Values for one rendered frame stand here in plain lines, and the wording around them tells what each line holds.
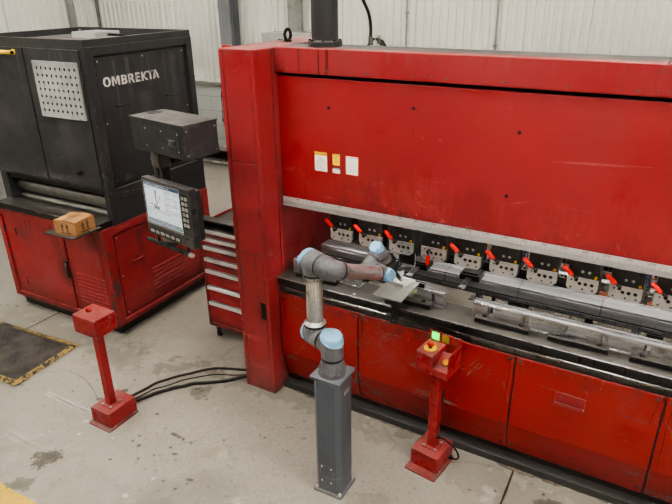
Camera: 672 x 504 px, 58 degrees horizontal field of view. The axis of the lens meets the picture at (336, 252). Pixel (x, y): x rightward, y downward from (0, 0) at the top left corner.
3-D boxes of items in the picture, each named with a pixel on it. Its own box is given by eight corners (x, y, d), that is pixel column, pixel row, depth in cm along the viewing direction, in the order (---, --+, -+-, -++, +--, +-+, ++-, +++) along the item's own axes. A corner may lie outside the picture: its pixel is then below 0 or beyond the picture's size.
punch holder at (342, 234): (330, 239, 374) (330, 214, 367) (337, 234, 381) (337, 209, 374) (351, 243, 367) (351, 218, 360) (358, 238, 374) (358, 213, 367)
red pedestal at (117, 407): (88, 423, 396) (64, 313, 363) (118, 402, 416) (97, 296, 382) (109, 433, 387) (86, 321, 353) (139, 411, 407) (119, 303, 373)
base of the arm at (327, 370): (338, 383, 304) (338, 367, 300) (312, 375, 311) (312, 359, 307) (352, 368, 316) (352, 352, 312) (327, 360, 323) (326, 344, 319)
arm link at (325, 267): (331, 261, 281) (399, 266, 315) (316, 254, 289) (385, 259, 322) (324, 284, 283) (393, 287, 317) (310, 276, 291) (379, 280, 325)
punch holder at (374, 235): (358, 245, 365) (359, 219, 358) (365, 240, 371) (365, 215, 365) (381, 249, 358) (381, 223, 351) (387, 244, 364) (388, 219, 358)
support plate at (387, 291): (371, 296, 344) (371, 294, 343) (391, 278, 365) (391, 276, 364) (400, 303, 336) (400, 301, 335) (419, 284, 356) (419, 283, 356)
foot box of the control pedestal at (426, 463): (403, 467, 356) (404, 451, 351) (424, 444, 374) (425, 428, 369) (433, 482, 345) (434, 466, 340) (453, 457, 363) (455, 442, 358)
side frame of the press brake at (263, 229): (246, 384, 433) (217, 48, 340) (310, 329, 500) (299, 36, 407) (275, 394, 421) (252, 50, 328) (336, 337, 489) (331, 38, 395)
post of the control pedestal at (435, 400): (426, 444, 357) (431, 368, 335) (430, 439, 361) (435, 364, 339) (434, 448, 354) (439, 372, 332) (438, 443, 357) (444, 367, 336)
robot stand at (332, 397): (340, 500, 334) (339, 385, 302) (313, 489, 342) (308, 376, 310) (355, 479, 348) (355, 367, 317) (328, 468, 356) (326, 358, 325)
